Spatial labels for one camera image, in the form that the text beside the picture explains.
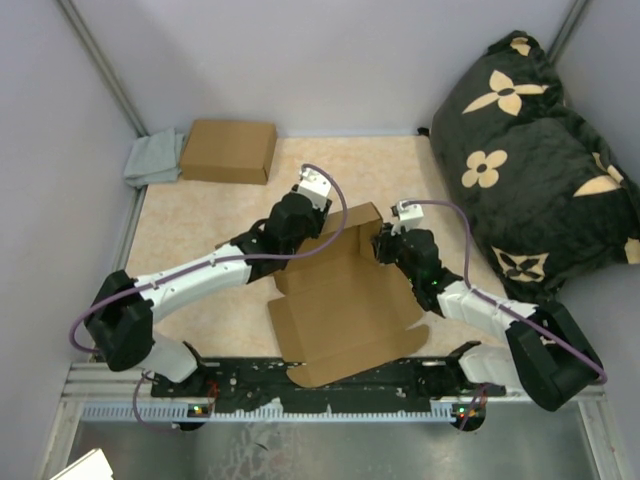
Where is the brown cardboard box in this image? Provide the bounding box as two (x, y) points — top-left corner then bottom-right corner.
(214, 201), (431, 389)
(180, 119), (278, 185)

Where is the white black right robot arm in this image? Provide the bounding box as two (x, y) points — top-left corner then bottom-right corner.
(372, 199), (608, 412)

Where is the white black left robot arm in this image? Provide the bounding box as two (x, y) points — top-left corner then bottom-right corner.
(76, 164), (338, 397)

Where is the closed brown cardboard box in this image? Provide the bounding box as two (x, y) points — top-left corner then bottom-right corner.
(180, 119), (278, 185)

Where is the black floral pillow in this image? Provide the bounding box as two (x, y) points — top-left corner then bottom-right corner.
(429, 31), (639, 303)

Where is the grey folded cloth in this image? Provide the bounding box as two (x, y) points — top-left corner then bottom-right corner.
(123, 128), (185, 188)

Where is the white paper sheet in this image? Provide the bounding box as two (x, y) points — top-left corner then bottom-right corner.
(51, 448), (114, 480)

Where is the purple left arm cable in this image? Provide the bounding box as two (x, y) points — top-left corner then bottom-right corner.
(68, 163), (349, 434)

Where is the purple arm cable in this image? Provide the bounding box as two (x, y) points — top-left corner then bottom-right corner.
(397, 199), (609, 434)
(68, 163), (349, 434)

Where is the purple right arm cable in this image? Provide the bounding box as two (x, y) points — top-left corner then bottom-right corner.
(397, 199), (609, 434)

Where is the grey metal corner rail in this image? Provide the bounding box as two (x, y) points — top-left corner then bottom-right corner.
(547, 0), (592, 63)
(54, 0), (149, 137)

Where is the right grey metal corner rail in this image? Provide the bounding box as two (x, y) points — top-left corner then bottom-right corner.
(547, 0), (592, 63)

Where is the aluminium frame rail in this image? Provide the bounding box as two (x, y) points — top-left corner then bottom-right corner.
(62, 363), (605, 402)

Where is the white slotted cable duct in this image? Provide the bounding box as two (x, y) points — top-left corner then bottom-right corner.
(80, 399), (465, 424)

